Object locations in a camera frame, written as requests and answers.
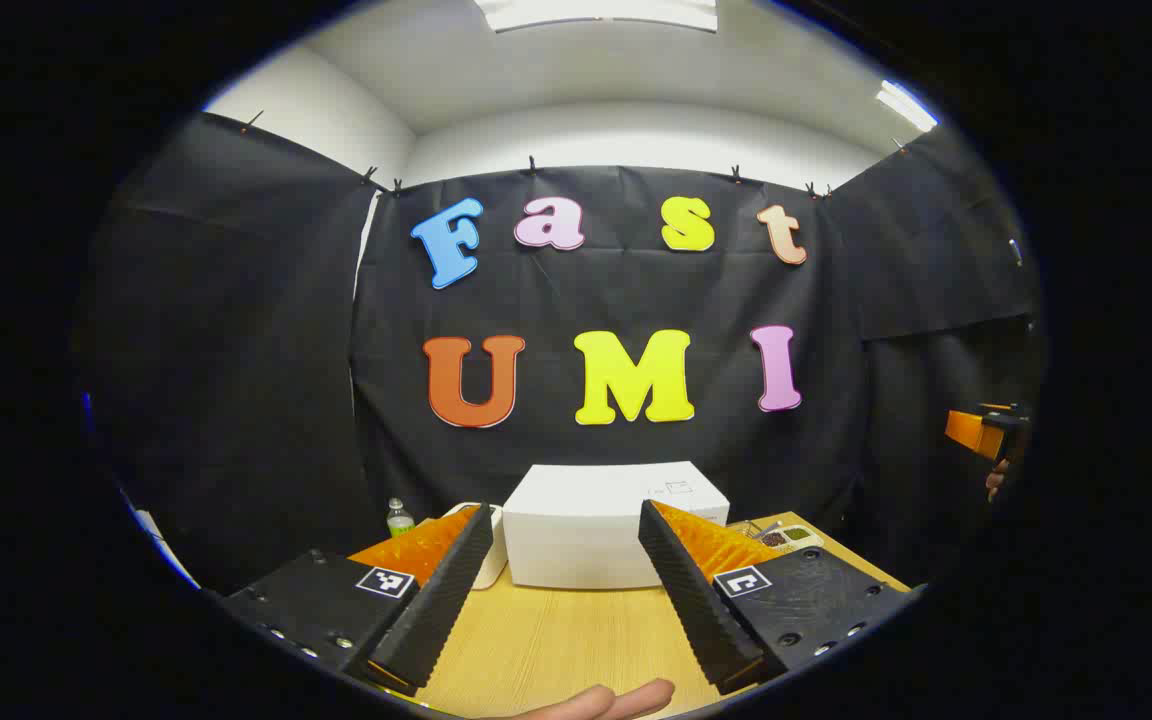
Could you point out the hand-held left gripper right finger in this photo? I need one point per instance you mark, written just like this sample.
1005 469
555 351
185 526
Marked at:
691 600

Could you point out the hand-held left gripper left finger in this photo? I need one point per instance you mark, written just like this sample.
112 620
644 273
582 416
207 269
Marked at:
436 610

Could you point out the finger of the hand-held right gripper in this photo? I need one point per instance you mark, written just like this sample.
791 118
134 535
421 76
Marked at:
976 432

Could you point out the white microwave oven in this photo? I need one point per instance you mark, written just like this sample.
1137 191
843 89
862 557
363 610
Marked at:
586 520

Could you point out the cream white toaster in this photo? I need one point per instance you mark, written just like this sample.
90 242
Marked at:
496 550

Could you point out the green label drink bottle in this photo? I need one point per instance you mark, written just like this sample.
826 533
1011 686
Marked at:
399 520

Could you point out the divided dish with seeds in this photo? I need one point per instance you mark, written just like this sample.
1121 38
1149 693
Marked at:
796 537

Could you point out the small ceiling light panel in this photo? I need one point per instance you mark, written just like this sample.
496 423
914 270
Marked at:
906 105

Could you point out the large ceiling light panel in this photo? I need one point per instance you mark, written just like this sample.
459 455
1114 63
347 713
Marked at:
596 12

